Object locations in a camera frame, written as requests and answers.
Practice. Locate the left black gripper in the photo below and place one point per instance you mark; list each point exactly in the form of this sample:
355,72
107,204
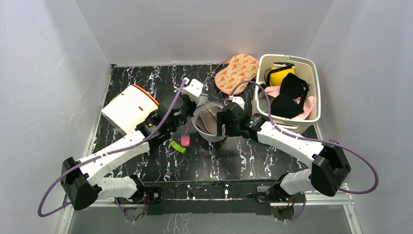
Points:
193,105

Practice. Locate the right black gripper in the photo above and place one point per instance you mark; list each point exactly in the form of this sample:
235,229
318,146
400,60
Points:
222,120

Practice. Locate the white mesh laundry bag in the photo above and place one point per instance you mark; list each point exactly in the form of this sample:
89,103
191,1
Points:
202,105

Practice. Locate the beige bra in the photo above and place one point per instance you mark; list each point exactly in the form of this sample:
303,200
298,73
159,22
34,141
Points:
207,120

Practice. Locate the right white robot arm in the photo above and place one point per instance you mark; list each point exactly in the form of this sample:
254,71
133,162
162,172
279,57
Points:
327,165

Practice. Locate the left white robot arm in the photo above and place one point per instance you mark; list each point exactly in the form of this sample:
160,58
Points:
85,180

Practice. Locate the floral orange mesh bag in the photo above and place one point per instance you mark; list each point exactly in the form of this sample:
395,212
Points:
241,67

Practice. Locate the yellow bra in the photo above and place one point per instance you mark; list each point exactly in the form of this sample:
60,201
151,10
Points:
275,75

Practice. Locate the black bra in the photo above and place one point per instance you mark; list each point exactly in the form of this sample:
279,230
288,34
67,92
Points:
292,95

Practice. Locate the cream plastic laundry basket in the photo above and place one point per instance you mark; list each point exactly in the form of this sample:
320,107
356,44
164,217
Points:
306,70

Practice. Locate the pink clip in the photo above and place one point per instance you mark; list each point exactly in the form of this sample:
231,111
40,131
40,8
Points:
185,140

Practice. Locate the green clip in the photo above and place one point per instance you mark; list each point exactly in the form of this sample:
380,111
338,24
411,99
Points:
177,147

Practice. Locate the white orange cylindrical container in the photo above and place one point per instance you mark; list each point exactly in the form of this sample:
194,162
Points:
129,108

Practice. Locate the pink garment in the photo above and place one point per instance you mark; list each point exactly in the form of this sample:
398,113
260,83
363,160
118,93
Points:
308,108

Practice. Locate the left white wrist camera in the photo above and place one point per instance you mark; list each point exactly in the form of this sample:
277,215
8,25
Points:
193,89

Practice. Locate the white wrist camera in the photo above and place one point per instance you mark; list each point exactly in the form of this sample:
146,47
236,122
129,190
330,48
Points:
193,89
238,100

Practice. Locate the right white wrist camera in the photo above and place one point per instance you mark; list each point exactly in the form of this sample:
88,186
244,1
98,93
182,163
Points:
238,100

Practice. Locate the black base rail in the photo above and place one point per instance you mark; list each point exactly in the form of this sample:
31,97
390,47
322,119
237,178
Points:
216,197

